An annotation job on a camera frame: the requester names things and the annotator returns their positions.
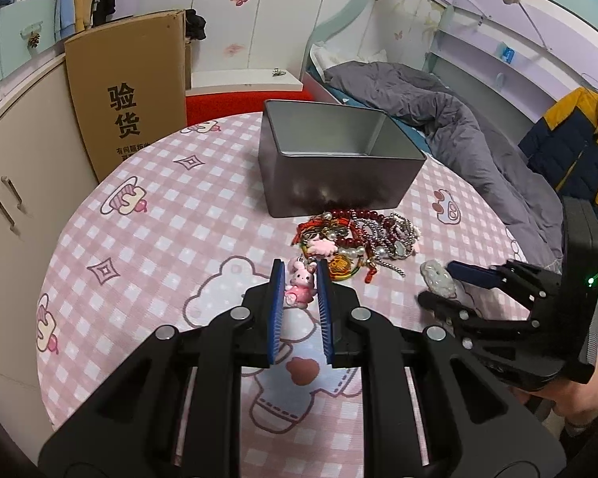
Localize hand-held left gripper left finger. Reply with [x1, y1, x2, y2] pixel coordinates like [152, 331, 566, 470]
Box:
[37, 259, 287, 478]

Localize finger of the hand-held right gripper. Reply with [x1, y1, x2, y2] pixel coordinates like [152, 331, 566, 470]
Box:
[417, 291, 535, 355]
[447, 260, 563, 310]

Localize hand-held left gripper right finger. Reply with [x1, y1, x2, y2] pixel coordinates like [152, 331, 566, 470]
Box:
[316, 258, 566, 478]

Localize pink bunny charm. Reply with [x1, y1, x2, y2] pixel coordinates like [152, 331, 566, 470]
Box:
[284, 256, 320, 308]

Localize white jade pendant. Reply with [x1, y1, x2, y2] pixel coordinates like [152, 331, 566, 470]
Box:
[419, 259, 460, 296]

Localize pile of beaded jewelry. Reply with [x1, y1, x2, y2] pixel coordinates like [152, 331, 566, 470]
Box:
[291, 208, 424, 282]

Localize grey metal tin box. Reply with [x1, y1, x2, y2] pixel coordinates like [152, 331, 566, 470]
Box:
[258, 100, 428, 219]

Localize person's right forearm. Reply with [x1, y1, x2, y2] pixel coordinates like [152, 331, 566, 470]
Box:
[515, 353, 598, 439]

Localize yellow and navy jacket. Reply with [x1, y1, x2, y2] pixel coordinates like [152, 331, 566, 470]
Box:
[517, 86, 598, 217]

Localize grey duvet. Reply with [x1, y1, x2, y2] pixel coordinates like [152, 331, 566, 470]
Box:
[324, 61, 564, 260]

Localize red bench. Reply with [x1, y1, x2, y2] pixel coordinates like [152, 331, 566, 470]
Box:
[185, 87, 312, 127]

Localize white board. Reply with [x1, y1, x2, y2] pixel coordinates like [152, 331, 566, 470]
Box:
[189, 67, 302, 93]

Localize white pillow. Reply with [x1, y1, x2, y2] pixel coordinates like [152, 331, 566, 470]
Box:
[311, 42, 387, 73]

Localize tall cardboard box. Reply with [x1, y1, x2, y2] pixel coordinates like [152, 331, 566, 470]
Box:
[64, 8, 187, 183]

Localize beige cabinet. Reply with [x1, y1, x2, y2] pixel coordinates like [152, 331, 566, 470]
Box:
[0, 50, 100, 409]

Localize white wardrobe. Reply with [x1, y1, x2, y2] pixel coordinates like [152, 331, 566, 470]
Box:
[114, 0, 374, 73]

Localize black cloth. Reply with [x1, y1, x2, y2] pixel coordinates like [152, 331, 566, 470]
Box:
[184, 8, 207, 41]

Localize light blue hanging shirt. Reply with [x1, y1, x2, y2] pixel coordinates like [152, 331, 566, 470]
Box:
[55, 0, 78, 41]

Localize mint drawer unit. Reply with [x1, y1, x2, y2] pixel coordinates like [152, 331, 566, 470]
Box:
[0, 2, 65, 105]

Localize purple wall shelf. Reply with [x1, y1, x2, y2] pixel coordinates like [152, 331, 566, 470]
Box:
[429, 5, 598, 125]

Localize mint bunk bed frame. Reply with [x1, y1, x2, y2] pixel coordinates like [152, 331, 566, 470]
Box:
[299, 0, 598, 170]

